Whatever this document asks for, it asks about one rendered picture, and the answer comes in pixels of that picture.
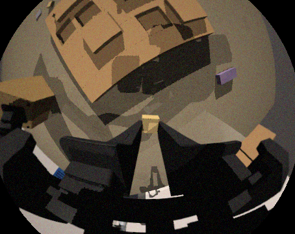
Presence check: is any purple rectangular block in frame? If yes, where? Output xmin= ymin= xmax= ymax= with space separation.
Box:
xmin=216 ymin=68 xmax=238 ymax=85

